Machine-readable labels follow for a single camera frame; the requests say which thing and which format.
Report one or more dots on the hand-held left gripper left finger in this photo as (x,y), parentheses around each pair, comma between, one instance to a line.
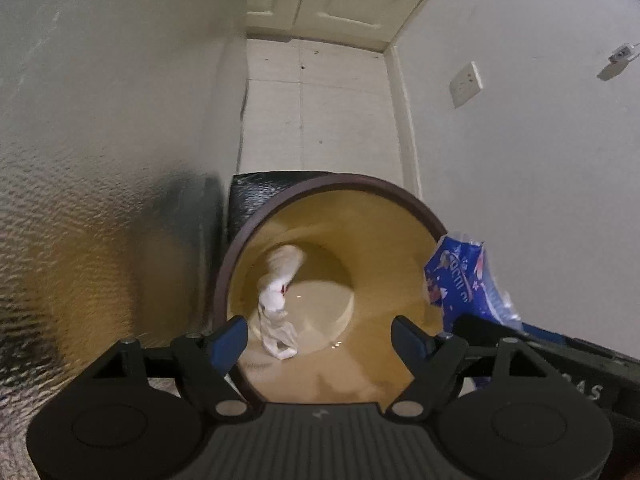
(227,342)

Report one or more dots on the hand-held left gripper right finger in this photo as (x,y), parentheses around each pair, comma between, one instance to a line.
(412,342)

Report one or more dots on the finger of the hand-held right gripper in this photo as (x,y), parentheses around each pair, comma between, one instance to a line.
(487,327)

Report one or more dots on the blue printed plastic wrapper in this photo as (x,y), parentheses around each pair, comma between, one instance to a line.
(465,280)

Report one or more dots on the white tissue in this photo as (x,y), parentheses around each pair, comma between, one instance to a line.
(274,300)

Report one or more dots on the brown rimmed round waste bin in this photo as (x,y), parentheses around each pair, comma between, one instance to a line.
(380,240)

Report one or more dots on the cream panelled floor cabinet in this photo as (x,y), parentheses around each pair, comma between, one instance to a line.
(350,0)

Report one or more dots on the white wall socket plate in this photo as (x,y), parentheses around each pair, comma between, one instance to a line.
(466,84)

